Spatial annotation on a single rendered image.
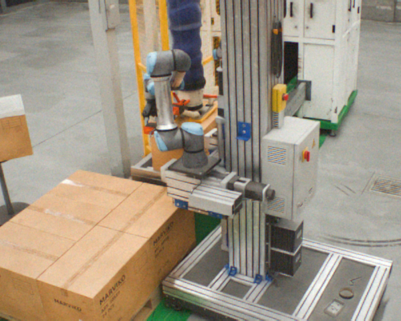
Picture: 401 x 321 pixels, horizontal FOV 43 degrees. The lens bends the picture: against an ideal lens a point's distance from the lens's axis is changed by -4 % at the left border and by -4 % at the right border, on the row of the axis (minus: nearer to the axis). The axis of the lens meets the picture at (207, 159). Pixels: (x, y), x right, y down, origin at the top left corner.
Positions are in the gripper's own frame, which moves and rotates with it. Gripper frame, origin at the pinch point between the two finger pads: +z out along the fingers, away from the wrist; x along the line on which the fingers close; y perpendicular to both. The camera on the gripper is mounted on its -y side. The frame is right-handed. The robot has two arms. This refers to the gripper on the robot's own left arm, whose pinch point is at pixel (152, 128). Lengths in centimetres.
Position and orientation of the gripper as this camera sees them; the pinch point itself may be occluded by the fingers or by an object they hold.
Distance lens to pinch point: 333.6
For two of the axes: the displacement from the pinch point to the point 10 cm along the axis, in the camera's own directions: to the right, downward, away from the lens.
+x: -9.3, -1.3, 3.5
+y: 3.7, -4.3, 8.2
